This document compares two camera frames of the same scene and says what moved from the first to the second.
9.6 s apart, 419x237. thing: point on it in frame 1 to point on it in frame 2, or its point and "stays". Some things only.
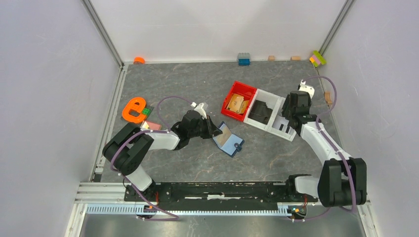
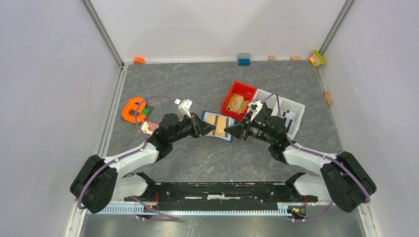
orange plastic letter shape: [136, 103] stays
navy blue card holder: [228, 142] to [221, 122]
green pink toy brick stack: [316, 59] stays
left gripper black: [213, 130] stays
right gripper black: [286, 106] to [237, 130]
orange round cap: [139, 60] stays
